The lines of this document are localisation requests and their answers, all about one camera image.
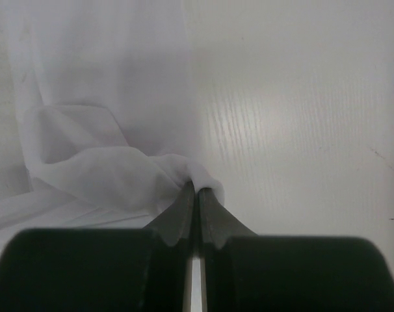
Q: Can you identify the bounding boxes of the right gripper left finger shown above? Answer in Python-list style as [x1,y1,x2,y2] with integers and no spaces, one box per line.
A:
[0,183,195,311]

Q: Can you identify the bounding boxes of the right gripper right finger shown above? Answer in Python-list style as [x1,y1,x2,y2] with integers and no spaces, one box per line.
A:
[198,188,394,311]

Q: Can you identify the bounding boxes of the white t-shirt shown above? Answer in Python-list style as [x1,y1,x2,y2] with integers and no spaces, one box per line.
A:
[0,1,224,255]

